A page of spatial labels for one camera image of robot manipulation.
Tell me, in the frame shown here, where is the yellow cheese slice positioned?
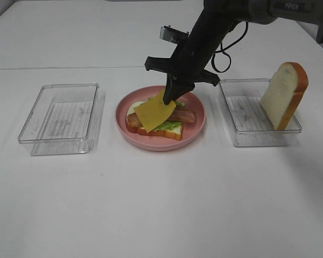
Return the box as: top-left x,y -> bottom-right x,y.
134,89 -> 176,133

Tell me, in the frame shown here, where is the clear right plastic tray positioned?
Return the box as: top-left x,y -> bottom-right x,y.
218,78 -> 302,147

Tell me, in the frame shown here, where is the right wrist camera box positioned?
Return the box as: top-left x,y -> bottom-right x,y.
159,25 -> 189,44

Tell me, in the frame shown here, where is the pink round plate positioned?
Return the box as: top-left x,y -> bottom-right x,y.
115,85 -> 206,151

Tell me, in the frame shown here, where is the clear plastic tray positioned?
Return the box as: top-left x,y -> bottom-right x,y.
18,83 -> 101,156
218,78 -> 302,147

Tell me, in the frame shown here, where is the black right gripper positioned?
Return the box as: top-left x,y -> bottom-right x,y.
145,21 -> 220,105

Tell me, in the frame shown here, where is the bread slice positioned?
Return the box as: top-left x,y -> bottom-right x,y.
260,62 -> 308,131
125,101 -> 183,141

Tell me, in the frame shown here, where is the green lettuce leaf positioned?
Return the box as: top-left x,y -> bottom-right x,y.
148,96 -> 185,132

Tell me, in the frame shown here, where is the bacon strip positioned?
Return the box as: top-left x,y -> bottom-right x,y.
167,105 -> 196,124
127,113 -> 142,127

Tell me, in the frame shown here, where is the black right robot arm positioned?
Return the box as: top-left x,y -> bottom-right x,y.
145,0 -> 323,104

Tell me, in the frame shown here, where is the clear left plastic tray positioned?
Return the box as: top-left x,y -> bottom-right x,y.
18,83 -> 101,156

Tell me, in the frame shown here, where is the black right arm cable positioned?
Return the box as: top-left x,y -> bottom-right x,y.
210,21 -> 249,73

